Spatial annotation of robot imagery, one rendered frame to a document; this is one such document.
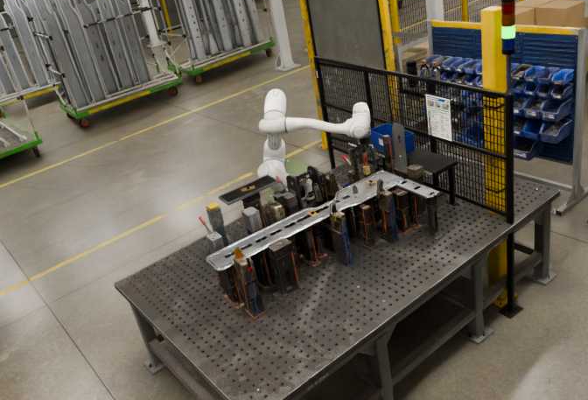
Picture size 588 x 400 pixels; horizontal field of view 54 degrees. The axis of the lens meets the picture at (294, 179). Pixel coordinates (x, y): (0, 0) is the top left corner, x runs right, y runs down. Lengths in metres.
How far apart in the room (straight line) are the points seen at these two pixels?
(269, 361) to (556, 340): 1.91
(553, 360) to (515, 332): 0.30
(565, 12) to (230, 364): 5.91
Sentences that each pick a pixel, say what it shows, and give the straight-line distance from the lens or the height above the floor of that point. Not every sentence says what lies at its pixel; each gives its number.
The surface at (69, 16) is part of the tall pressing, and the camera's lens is 9.94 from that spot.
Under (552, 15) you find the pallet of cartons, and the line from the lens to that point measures 7.78.
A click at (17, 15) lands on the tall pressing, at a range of 12.29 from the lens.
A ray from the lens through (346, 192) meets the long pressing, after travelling 3.72.
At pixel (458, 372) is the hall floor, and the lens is 3.84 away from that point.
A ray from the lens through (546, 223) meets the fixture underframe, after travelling 4.31.
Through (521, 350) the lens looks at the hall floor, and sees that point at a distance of 4.00.
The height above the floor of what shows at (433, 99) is 1.42.
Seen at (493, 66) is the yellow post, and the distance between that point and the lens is 3.54.
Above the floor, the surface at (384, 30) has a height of 1.49.
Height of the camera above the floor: 2.74
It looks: 26 degrees down
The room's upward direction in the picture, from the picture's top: 11 degrees counter-clockwise
